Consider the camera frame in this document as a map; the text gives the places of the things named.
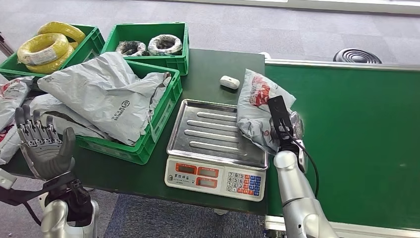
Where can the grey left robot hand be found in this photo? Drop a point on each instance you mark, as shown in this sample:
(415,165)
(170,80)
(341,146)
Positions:
(44,157)

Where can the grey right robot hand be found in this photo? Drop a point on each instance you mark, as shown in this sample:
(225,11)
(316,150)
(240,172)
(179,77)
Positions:
(297,126)

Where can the grey package with red print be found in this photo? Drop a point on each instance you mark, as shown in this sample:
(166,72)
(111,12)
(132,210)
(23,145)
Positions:
(254,118)

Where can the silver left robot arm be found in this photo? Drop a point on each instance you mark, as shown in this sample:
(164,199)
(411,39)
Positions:
(55,216)

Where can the white package with red print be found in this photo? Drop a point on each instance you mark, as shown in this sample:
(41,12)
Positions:
(6,144)

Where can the green conveyor belt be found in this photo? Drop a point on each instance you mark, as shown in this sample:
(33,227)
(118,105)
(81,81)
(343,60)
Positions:
(361,115)

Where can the grey package with red logo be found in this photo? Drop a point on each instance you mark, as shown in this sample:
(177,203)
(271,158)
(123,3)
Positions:
(13,95)

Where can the large grey express package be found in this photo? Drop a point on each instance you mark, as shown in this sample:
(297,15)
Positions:
(98,95)

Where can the small white oval device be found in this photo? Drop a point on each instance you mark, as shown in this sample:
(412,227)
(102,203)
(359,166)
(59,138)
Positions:
(229,82)

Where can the white scale with steel tray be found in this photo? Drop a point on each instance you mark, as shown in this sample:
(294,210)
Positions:
(210,138)

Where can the black ribbed round disc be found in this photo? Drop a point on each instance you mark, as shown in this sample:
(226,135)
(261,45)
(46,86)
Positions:
(356,56)

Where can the green crate holding yellow coils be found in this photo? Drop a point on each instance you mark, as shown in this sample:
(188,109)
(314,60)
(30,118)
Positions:
(87,49)

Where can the grey metal pole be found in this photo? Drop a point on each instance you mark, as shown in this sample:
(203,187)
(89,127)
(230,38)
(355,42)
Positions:
(6,47)

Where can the green crate holding packages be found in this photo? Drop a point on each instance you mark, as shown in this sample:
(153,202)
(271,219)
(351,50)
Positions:
(164,108)

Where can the green crate holding black coils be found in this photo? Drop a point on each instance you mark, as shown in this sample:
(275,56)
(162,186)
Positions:
(147,31)

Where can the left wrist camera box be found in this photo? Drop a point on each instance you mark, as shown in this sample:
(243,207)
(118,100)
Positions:
(6,179)

